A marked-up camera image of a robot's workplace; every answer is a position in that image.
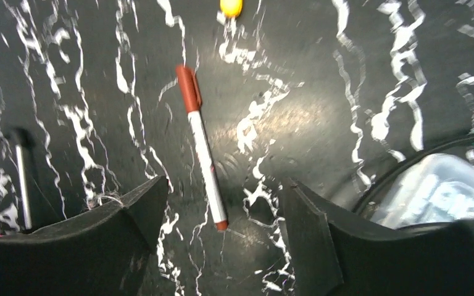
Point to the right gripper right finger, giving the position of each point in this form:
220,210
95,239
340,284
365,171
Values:
336,252

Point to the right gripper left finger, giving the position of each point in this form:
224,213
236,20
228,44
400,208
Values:
103,251

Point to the clear plastic box with cables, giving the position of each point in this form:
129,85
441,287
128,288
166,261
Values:
429,187

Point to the white marker pen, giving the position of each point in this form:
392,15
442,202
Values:
207,170

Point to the red marker cap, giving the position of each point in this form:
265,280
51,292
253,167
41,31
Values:
189,88

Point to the yellow marker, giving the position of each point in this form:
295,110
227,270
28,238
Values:
231,8

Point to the black whiteboard stand clip right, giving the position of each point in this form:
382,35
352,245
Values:
19,140

